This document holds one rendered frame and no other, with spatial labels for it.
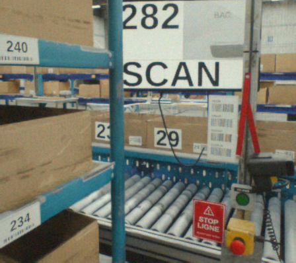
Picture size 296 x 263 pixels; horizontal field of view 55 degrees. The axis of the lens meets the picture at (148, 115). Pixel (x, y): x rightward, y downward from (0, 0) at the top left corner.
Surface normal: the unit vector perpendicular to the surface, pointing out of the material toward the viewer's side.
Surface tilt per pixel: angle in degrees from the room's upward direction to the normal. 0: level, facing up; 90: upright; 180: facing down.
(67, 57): 90
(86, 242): 90
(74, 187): 90
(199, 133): 90
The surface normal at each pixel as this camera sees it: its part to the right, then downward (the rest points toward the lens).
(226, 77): -0.09, 0.07
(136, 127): -0.41, 0.13
